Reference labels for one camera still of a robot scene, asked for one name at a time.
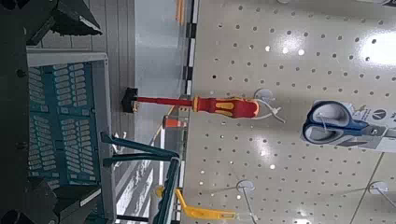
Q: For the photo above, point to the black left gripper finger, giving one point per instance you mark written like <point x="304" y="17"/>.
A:
<point x="68" y="18"/>
<point x="62" y="205"/>

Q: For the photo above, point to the beige perforated pegboard panel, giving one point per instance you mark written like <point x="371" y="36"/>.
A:
<point x="311" y="77"/>

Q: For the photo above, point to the black pegboard base block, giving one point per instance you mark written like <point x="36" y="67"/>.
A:
<point x="129" y="99"/>

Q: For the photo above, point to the white pegboard hook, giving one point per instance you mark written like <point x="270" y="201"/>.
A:
<point x="378" y="188"/>
<point x="267" y="102"/>
<point x="246" y="188"/>

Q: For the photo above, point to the red yellow screwdriver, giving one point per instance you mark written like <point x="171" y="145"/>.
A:
<point x="230" y="107"/>

